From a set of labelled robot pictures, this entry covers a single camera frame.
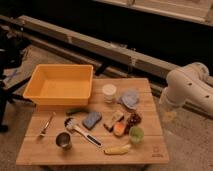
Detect metal fork wooden handle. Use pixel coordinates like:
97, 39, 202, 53
39, 112, 56, 137

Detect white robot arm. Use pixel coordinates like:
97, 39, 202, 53
159, 62, 213, 115

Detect green plastic cup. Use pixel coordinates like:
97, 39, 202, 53
129, 126, 144, 144

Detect metal cup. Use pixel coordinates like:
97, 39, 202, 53
56, 132, 72, 149

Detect blue crumpled cloth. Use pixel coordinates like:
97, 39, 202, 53
118, 89, 140, 110

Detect blue sponge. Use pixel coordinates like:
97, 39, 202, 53
82, 111, 102, 130

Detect green cucumber toy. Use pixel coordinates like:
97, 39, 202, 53
66, 108, 89, 116

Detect dark red toy grapes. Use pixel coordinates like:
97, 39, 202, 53
125, 113, 142, 134

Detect orange toy fruit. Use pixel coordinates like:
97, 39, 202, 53
113, 122, 125, 136

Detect yellow plastic bin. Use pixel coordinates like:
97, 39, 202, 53
23, 64, 93, 106

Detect yellow toy banana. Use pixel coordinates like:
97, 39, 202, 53
104, 144, 131, 155

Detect black tripod stand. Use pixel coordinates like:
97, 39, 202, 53
0, 26, 30, 133

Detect long grey rail beam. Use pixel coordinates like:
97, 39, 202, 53
0, 14, 213, 98

